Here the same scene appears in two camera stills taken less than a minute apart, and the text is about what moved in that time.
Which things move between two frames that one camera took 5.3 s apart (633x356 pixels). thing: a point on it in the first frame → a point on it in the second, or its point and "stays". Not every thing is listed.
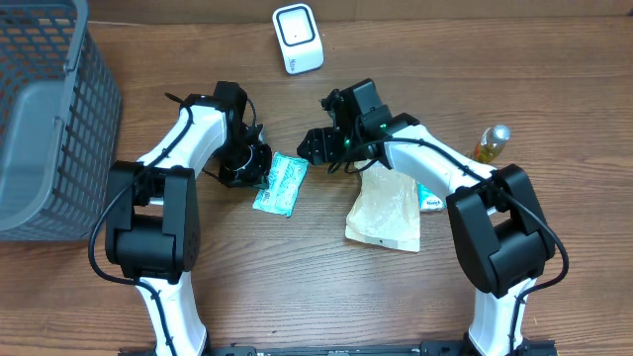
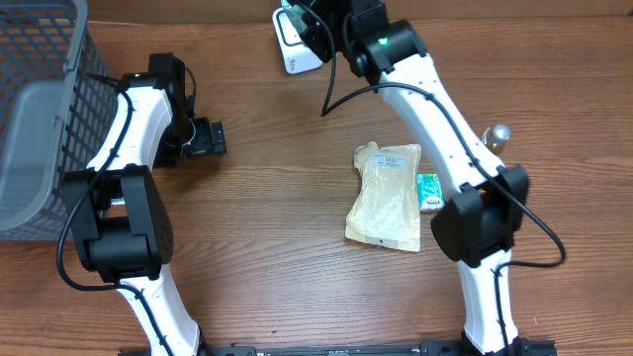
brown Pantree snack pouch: (385, 212) stays
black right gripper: (328, 143) → (307, 30)
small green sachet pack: (428, 201) stays
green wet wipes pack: (286, 178) → (296, 14)
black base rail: (433, 349) stays
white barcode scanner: (299, 39) stays
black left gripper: (258, 178) → (208, 144)
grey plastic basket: (60, 122) stays
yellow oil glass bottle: (491, 142) stays
